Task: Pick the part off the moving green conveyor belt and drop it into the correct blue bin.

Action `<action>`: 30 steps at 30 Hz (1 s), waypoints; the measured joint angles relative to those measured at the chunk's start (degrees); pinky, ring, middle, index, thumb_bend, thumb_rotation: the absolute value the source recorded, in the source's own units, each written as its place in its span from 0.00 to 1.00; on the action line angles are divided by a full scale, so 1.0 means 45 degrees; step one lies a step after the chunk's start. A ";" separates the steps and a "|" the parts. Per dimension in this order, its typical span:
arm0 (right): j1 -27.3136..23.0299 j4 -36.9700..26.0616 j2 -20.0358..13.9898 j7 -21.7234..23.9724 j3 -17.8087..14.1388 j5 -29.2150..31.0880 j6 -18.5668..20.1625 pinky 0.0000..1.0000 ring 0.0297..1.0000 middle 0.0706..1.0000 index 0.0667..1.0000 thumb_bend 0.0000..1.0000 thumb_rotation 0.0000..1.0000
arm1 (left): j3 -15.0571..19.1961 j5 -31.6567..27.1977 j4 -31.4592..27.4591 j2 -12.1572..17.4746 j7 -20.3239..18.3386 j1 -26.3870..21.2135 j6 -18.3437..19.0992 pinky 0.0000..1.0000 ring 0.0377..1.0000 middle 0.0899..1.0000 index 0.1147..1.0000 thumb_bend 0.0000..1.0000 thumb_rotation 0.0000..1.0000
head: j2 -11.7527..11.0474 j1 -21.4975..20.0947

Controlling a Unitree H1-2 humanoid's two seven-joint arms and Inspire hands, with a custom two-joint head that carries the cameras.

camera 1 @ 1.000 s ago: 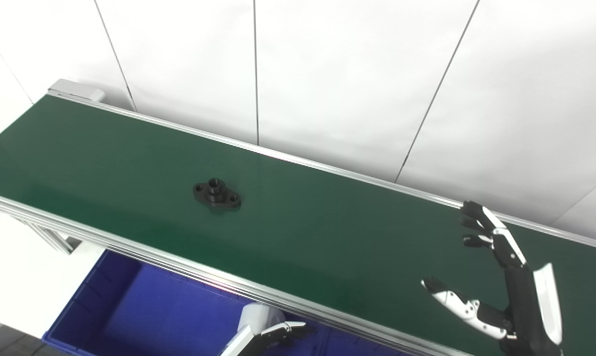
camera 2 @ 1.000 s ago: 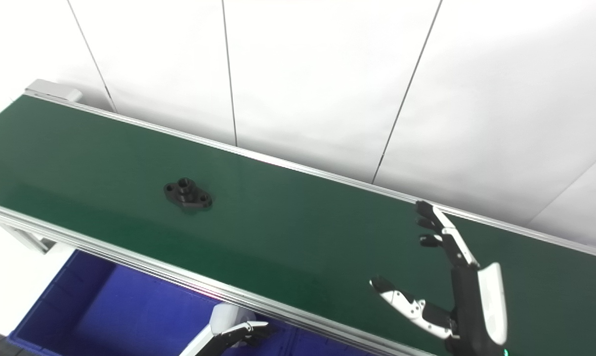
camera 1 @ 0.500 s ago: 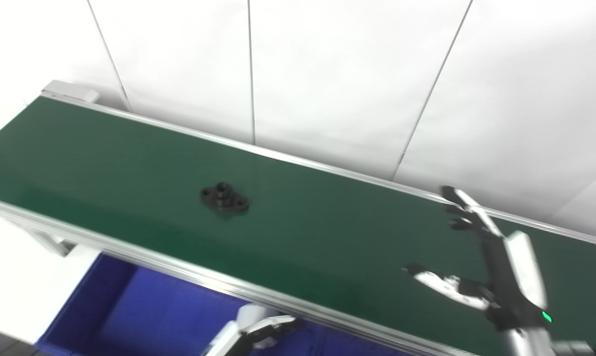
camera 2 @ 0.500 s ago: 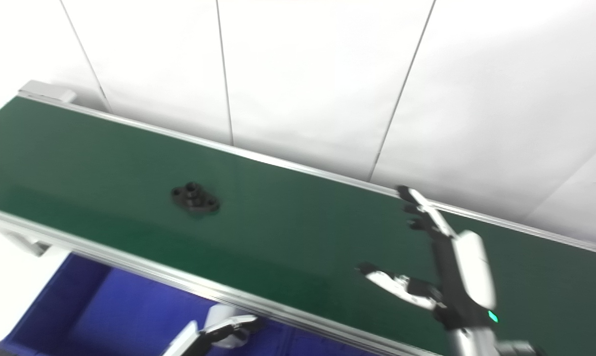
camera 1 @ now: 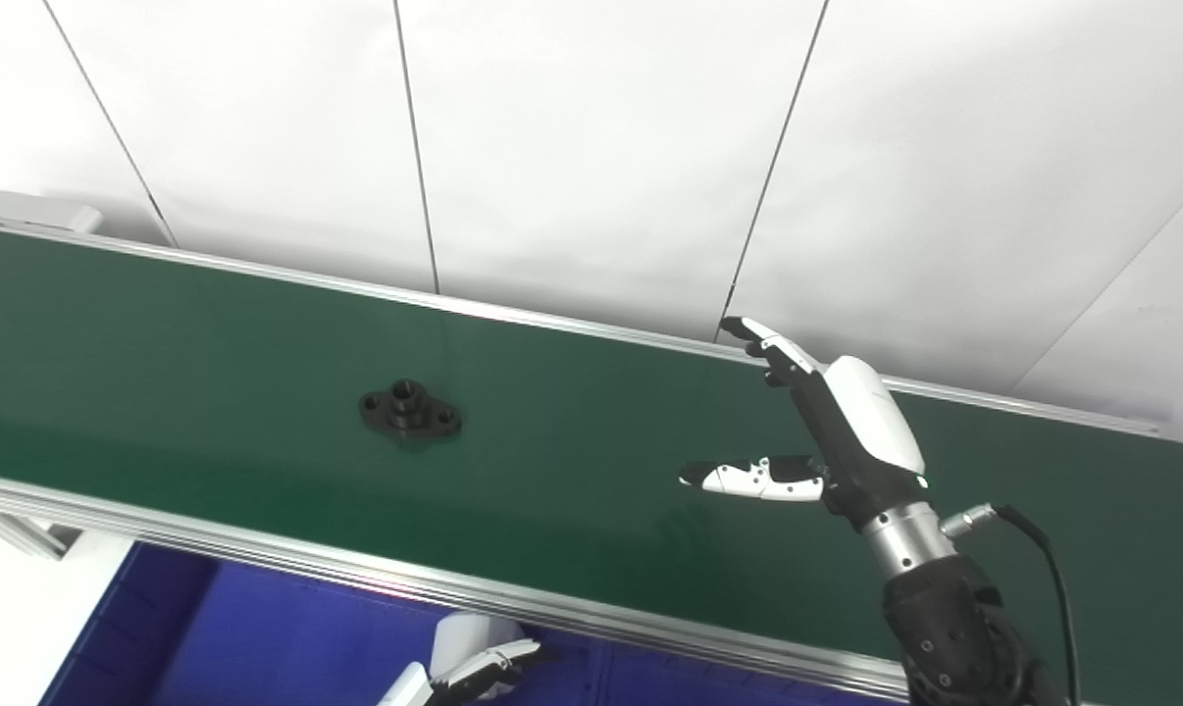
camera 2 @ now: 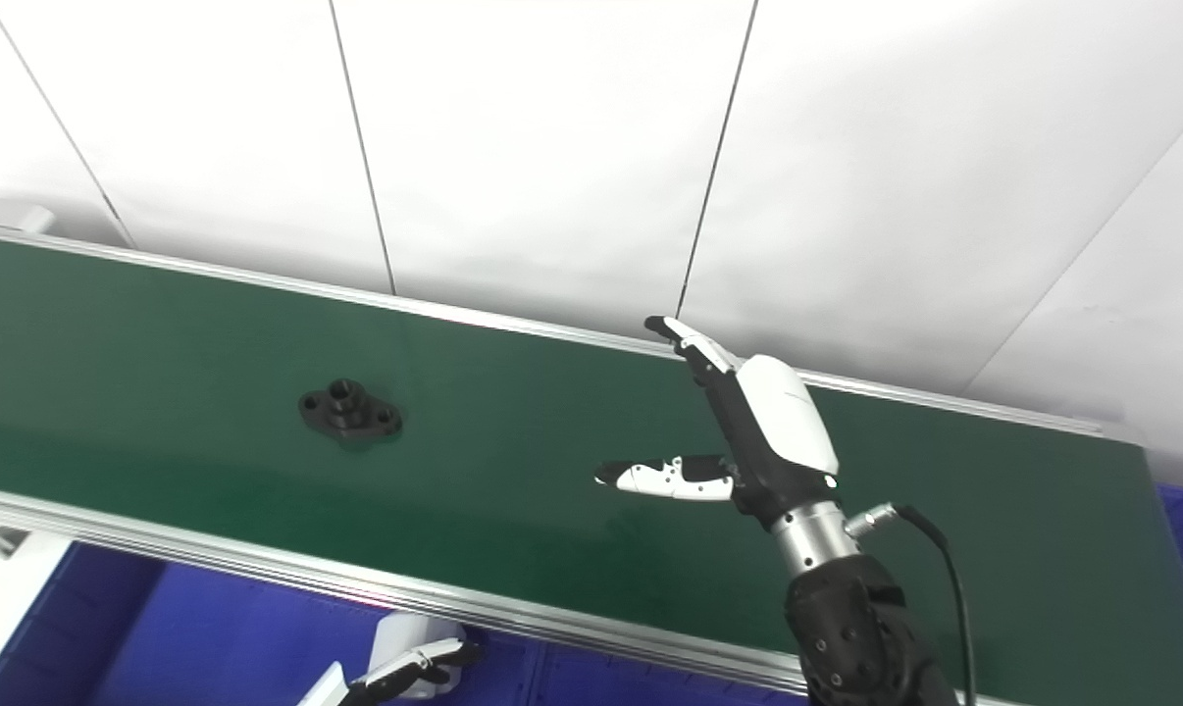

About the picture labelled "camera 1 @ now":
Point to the blue plastic bin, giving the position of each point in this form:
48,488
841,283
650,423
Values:
258,647
709,686

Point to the aluminium conveyor support leg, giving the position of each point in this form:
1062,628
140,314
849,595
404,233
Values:
23,534

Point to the black flanged metal part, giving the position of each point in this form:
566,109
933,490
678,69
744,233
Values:
410,412

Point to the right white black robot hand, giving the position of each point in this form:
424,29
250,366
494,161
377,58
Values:
861,422

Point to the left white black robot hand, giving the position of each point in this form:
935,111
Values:
454,677

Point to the green conveyor belt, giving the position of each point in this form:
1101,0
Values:
209,392

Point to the white cylindrical part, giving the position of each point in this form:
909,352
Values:
459,637

